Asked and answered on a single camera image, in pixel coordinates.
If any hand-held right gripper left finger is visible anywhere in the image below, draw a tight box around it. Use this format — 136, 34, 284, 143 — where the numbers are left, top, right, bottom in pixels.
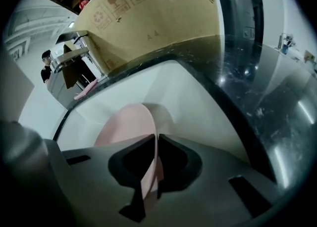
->
44, 133, 159, 227

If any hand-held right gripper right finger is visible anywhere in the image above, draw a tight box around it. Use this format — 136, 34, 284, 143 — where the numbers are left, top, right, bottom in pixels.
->
146, 133, 278, 227

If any large pink plate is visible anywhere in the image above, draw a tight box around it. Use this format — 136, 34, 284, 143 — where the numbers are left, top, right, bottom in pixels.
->
94, 102, 165, 212

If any pink cloth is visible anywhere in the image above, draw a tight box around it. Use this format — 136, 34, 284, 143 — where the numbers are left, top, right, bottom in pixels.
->
73, 79, 99, 100

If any grey cabinet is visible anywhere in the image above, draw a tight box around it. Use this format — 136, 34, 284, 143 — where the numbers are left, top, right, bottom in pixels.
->
47, 72, 85, 109

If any black marble counter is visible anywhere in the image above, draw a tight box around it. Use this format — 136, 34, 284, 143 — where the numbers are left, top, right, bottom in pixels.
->
52, 33, 317, 189

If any white rectangular sink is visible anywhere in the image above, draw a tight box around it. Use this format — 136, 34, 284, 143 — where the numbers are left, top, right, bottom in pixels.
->
53, 59, 251, 165

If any cardboard sheet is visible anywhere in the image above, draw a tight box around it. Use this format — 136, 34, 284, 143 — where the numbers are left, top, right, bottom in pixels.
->
63, 44, 99, 90

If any chrome faucet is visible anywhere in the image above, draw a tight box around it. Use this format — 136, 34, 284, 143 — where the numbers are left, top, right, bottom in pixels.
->
51, 30, 91, 73

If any black tall bin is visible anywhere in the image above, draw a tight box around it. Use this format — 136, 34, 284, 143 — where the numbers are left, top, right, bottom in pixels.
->
213, 0, 264, 78

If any large cardboard box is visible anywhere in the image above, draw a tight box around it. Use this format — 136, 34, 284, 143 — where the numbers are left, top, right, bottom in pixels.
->
74, 0, 221, 77

